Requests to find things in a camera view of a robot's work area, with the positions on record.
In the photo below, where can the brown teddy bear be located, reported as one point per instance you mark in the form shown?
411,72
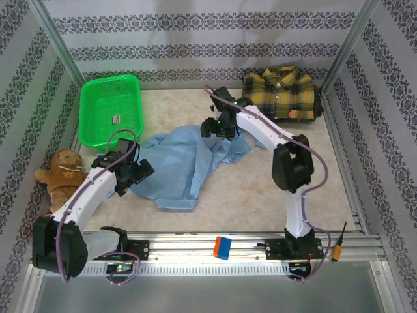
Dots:
65,172

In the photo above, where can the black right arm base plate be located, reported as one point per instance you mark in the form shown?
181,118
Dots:
275,249

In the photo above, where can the orange and blue block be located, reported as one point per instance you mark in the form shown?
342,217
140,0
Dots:
223,247

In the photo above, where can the small lit circuit board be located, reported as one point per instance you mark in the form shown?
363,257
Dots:
119,268
298,267

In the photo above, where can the grey metal front panel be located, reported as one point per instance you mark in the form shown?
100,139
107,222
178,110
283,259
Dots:
208,293

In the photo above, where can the yellow plaid folded shirt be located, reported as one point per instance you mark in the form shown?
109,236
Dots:
277,91

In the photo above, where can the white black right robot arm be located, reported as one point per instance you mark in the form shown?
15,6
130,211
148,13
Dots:
260,125

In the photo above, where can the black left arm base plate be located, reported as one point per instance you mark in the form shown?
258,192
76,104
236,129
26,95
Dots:
138,250

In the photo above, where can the aluminium frame post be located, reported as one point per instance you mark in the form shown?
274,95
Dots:
55,42
350,42

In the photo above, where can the aluminium mounting rail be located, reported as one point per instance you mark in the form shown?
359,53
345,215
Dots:
182,249

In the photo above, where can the light blue long sleeve shirt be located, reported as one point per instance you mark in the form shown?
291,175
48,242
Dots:
176,163

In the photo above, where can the small printed sticker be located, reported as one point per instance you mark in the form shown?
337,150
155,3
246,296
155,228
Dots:
116,119

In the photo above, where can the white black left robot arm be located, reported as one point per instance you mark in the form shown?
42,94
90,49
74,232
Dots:
81,202

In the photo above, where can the dark folded shirt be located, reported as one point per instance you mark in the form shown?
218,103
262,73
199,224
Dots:
319,104

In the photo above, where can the green plastic basket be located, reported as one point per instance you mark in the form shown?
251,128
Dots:
107,98

